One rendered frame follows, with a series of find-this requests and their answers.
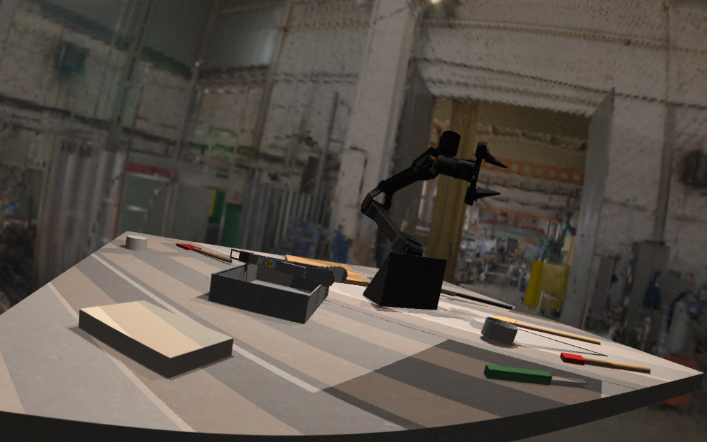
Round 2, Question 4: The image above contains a grey cylinder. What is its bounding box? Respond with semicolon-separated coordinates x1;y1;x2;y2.
126;235;148;251

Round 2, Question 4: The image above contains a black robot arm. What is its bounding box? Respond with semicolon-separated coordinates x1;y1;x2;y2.
361;130;461;256

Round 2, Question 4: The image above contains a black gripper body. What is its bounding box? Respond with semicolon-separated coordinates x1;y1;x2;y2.
451;141;487;206

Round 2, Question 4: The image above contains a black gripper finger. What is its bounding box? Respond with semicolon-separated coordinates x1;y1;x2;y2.
485;149;507;168
475;187;500;201

